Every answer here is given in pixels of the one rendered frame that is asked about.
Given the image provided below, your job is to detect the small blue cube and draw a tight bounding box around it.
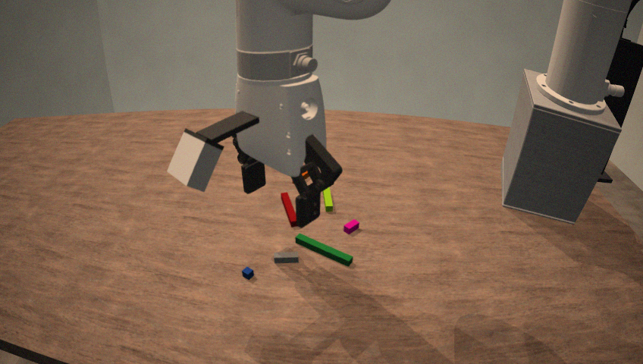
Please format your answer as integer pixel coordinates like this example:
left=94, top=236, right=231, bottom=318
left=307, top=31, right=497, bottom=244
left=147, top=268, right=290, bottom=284
left=242, top=267, right=254, bottom=280

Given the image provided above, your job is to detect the red rod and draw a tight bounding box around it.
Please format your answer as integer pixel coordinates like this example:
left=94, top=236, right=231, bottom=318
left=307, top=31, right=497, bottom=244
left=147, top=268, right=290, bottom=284
left=281, top=193, right=298, bottom=227

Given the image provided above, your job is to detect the small magenta block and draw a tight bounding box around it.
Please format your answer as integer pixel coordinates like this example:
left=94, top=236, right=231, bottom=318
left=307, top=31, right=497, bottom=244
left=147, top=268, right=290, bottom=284
left=343, top=219, right=359, bottom=234

